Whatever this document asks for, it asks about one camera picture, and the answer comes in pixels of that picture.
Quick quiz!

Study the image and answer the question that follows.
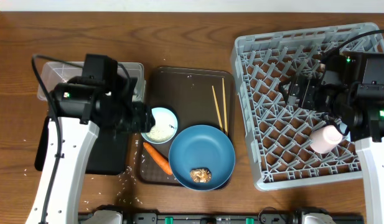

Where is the small light-blue rice bowl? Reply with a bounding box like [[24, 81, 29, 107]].
[[141, 107, 178, 144]]

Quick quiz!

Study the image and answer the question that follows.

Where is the pink cup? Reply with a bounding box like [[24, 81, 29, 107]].
[[309, 125, 343, 154]]

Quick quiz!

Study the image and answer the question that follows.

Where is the orange carrot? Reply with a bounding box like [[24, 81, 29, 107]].
[[143, 142, 173, 175]]

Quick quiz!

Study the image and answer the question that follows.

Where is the large blue plate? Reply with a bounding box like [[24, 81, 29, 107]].
[[168, 124, 236, 191]]

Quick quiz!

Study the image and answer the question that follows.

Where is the brown food scrap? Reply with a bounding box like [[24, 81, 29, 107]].
[[190, 168, 212, 184]]

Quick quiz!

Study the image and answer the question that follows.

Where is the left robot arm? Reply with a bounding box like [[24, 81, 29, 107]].
[[27, 54, 155, 223]]

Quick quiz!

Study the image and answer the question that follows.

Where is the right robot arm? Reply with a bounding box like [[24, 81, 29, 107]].
[[278, 52, 384, 223]]

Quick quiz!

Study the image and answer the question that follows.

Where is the grey dishwasher rack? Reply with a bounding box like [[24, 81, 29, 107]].
[[231, 22, 384, 191]]

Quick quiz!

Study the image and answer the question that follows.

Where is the black tray bin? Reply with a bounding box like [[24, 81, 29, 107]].
[[34, 117, 129, 175]]

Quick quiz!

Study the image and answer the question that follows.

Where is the brown serving tray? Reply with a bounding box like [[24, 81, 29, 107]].
[[137, 67, 235, 187]]

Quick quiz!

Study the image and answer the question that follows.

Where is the right wooden chopstick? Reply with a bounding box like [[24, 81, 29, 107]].
[[222, 77, 228, 135]]

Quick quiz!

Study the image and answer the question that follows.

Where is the wooden chopstick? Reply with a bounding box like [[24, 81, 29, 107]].
[[222, 77, 228, 135], [212, 85, 223, 132]]

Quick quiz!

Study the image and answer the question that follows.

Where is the left wooden chopstick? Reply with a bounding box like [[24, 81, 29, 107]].
[[212, 85, 223, 132]]

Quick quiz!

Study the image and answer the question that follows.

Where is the clear plastic bin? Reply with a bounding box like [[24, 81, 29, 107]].
[[40, 62, 146, 102]]

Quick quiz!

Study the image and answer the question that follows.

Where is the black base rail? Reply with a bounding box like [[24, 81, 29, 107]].
[[78, 205, 365, 224]]

